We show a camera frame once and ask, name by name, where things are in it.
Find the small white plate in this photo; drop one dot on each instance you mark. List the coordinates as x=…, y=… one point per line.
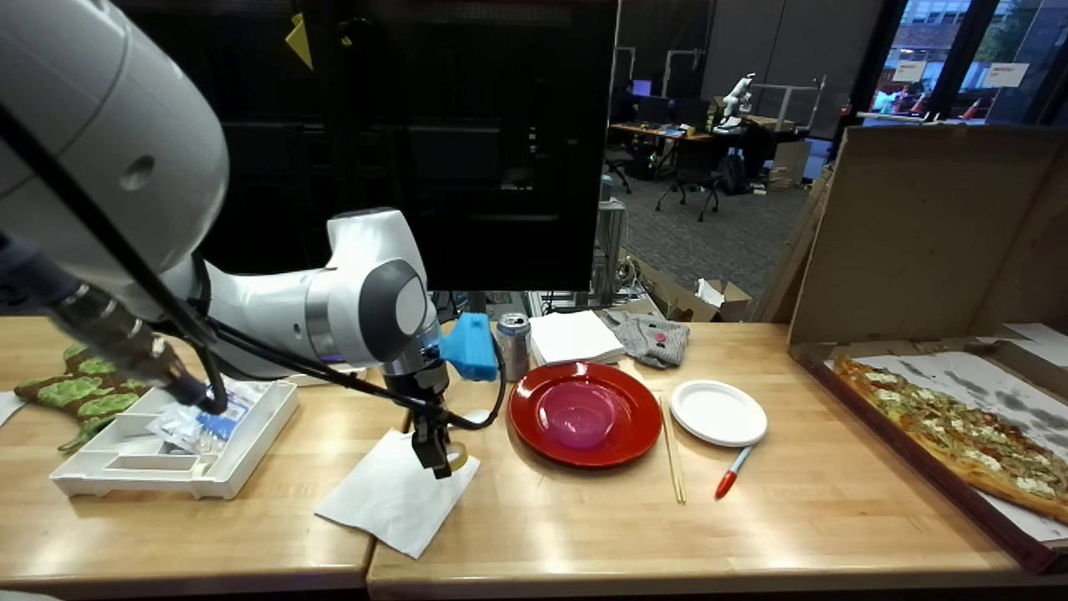
x=718, y=416

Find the rectangular pizza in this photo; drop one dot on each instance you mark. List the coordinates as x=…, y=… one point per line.
x=954, y=436

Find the green brown knitted mitt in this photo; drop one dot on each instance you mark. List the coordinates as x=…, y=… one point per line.
x=66, y=392

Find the yellow triangle sticker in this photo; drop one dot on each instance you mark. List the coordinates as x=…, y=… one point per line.
x=301, y=42

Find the wooden chopstick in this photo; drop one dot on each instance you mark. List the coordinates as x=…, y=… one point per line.
x=670, y=467

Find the blue and white plastic packets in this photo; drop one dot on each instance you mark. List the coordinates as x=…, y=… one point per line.
x=179, y=427

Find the white paper napkin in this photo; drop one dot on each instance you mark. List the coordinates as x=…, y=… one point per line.
x=379, y=502

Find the purple bowl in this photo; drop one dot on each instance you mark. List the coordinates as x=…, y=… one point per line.
x=578, y=419

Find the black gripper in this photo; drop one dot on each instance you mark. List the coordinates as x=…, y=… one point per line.
x=420, y=389

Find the white divided tray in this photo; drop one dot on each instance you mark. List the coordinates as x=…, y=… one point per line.
x=111, y=467

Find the wooden background desk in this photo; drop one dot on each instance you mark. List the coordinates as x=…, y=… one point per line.
x=679, y=131

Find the black office chair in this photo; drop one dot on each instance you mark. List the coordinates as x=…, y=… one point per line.
x=690, y=167

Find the cardboard pizza box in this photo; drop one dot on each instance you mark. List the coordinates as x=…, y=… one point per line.
x=921, y=234

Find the silver metal bottle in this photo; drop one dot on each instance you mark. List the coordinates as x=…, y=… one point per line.
x=610, y=246

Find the open cardboard box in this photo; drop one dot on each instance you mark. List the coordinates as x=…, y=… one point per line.
x=711, y=298

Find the red plate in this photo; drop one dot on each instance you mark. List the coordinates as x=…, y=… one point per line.
x=639, y=427

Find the clear tape roll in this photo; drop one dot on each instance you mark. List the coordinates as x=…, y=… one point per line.
x=458, y=454

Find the small white background robot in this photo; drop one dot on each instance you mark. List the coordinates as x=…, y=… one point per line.
x=735, y=101

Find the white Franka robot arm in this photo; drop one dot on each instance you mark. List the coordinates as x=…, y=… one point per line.
x=86, y=135

